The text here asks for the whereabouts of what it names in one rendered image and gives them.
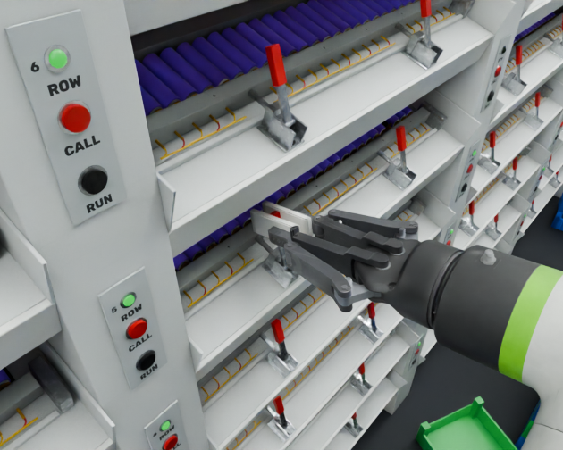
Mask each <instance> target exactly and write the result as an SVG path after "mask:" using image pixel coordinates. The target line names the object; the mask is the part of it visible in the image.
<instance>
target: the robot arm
mask: <svg viewBox="0 0 563 450"><path fill-rule="evenodd" d="M262 206H263V212H261V211H258V210H257V209H252V210H251V211H250V216H251V220H252V225H253V230H254V232H256V233H257V234H259V235H262V236H264V237H267V238H269V240H270V242H271V243H273V244H275V245H277V246H281V247H283V248H284V251H285V256H286V263H287V266H288V267H289V268H290V269H292V270H293V271H295V272H296V273H297V274H298V275H300V276H301V277H303V278H304V279H306V280H307V281H309V282H310V283H311V284H313V285H314V286H316V287H317V288H319V289H320V290H322V291H323V292H324V293H325V294H326V295H328V296H330V297H331V298H333V300H334V302H335V303H336V305H337V306H338V307H339V309H340V310H341V311H342V312H343V313H349V312H351V311H352V309H353V304H354V303H356V302H359V301H362V300H365V299H368V300H370V301H372V302H375V303H384V304H389V305H390V306H392V307H393V308H394V309H395V310H396V311H397V312H398V313H399V314H400V315H401V316H402V317H404V318H406V319H408V320H411V321H413V322H415V323H417V324H420V325H422V326H424V327H426V328H428V329H431V330H433V332H434V335H435V338H436V341H437V343H438V344H439V345H441V346H445V347H447V348H448V349H450V350H452V351H454V352H457V353H459V354H462V355H464V356H465V357H467V358H469V359H472V360H474V361H476V362H478V363H480V364H482V365H485V366H487V367H489V368H491V369H493V370H495V371H497V372H500V373H502V374H504V375H506V376H508V377H510V378H512V379H515V380H517V381H519V382H521V383H523V384H525V385H527V386H528V387H530V388H533V389H534V390H535V391H536V392H537V393H538V395H539V397H540V399H541V405H540V408H539V411H538V413H537V415H536V417H535V420H534V424H533V426H532V427H531V429H530V431H529V433H528V435H527V438H526V440H525V442H524V444H523V446H522V448H521V449H520V450H563V271H559V270H556V269H553V268H551V267H547V266H544V265H541V264H539V263H536V262H531V261H528V260H525V259H522V258H519V257H516V256H514V255H511V254H505V253H502V252H500V251H497V250H494V249H491V248H489V247H486V246H480V245H474V246H471V247H469V248H468V249H467V250H466V251H464V250H462V249H459V248H456V247H454V246H449V245H446V244H443V243H441V242H438V241H435V240H431V239H428V240H425V241H423V242H420V241H418V223H417V222H415V221H390V220H385V219H381V218H376V217H372V216H367V215H363V214H358V213H353V212H346V211H342V210H337V209H331V210H329V211H328V214H327V215H325V216H322V215H316V216H313V215H310V214H307V213H305V212H301V211H292V210H290V209H287V208H285V207H282V206H279V205H277V204H273V203H271V202H268V201H264V202H262ZM273 211H278V212H280V216H281V218H278V217H275V216H273V215H271V214H270V213H272V212H273ZM340 221H341V222H342V223H340ZM313 234H315V236H314V237H313ZM342 274H343V275H345V276H346V278H345V277H344V276H343V275H342ZM354 282H355V283H354ZM356 283H357V284H356ZM358 284H359V285H358Z"/></svg>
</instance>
